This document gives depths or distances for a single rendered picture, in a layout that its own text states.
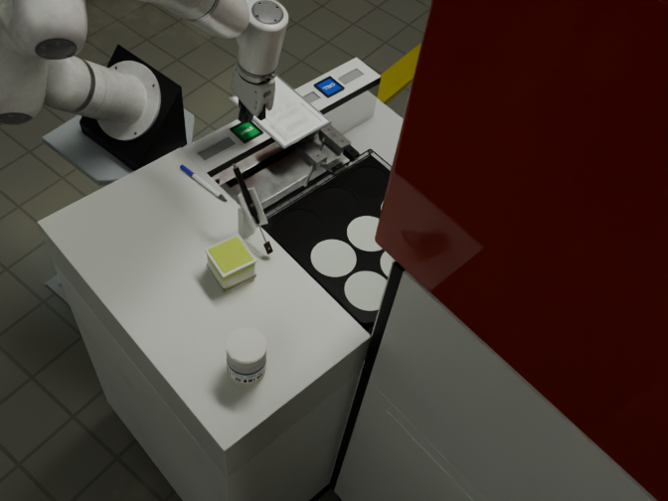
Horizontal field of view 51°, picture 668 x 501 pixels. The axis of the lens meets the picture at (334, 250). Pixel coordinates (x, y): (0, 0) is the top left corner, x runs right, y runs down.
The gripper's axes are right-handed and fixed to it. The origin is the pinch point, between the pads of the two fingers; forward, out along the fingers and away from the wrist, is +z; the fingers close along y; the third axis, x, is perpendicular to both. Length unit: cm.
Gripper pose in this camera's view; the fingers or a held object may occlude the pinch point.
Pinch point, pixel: (246, 114)
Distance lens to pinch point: 163.8
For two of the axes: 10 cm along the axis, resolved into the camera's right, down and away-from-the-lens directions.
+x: -7.4, 5.0, -4.5
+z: -2.3, 4.4, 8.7
